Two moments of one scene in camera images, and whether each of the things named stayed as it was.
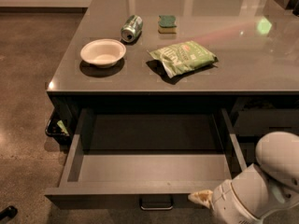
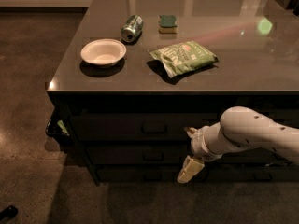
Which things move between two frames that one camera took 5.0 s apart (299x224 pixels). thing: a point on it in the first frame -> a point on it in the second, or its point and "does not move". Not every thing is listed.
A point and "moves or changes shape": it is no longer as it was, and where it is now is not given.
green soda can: (132, 28) does not move
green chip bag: (181, 58) does not move
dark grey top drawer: (145, 159) moves or changes shape
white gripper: (224, 200) -> (198, 144)
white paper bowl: (104, 53) does not move
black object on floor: (9, 211) does not move
